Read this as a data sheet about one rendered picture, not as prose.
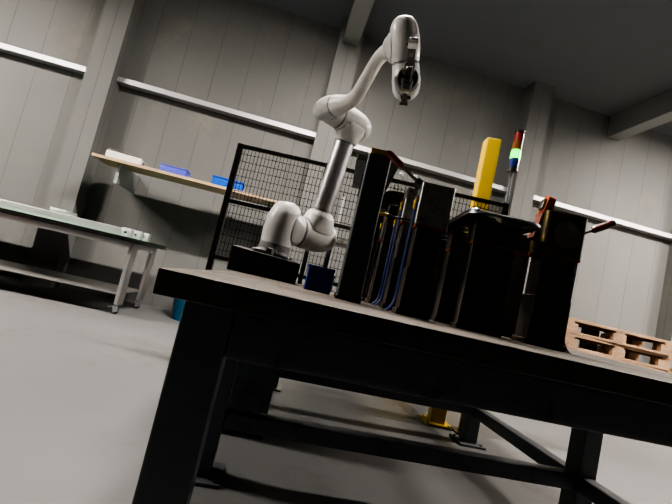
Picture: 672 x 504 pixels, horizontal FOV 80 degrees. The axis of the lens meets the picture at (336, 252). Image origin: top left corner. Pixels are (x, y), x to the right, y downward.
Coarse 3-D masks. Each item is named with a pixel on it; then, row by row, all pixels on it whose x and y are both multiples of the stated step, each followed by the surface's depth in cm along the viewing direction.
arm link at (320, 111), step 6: (330, 96) 188; (318, 102) 194; (324, 102) 190; (318, 108) 194; (324, 108) 190; (318, 114) 196; (324, 114) 193; (330, 114) 190; (324, 120) 200; (330, 120) 196; (336, 120) 196; (342, 120) 197; (336, 126) 200
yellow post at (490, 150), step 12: (492, 144) 281; (480, 156) 289; (492, 156) 280; (480, 168) 282; (492, 168) 279; (480, 180) 278; (492, 180) 278; (480, 192) 278; (480, 204) 277; (432, 408) 265; (432, 420) 264; (444, 420) 264
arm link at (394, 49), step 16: (400, 16) 145; (400, 32) 144; (416, 32) 145; (384, 48) 151; (400, 48) 145; (368, 64) 163; (368, 80) 167; (336, 96) 185; (352, 96) 175; (336, 112) 187
